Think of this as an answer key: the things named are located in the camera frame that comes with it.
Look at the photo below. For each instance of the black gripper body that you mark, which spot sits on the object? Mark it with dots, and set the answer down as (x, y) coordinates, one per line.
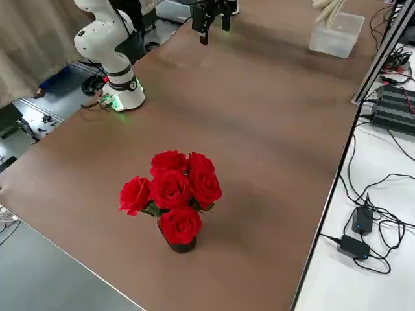
(214, 6)

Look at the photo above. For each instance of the cream tablecloth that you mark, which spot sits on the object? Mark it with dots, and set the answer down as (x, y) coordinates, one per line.
(329, 13)

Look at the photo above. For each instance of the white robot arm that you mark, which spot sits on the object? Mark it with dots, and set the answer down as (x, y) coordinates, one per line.
(110, 64)

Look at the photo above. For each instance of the clear plastic box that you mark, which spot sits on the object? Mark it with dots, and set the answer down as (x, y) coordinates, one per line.
(337, 42)

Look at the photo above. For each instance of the blue crate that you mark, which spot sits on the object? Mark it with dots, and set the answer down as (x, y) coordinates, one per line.
(53, 77)

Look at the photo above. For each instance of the red roses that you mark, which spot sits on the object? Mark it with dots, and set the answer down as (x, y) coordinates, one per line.
(170, 189)

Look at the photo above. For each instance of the beige curtain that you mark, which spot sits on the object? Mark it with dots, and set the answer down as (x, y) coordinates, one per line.
(29, 48)

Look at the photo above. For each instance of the black vase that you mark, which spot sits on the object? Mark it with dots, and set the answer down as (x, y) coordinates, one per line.
(183, 247)

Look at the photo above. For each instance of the black power adapter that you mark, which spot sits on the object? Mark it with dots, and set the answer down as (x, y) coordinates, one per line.
(353, 247)

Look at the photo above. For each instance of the grey side table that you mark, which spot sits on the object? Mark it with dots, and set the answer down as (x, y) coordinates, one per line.
(39, 275)

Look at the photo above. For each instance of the white desk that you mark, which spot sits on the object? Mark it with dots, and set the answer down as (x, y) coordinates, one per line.
(373, 285)

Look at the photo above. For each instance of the aluminium post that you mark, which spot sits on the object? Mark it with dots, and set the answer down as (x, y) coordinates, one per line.
(379, 61)

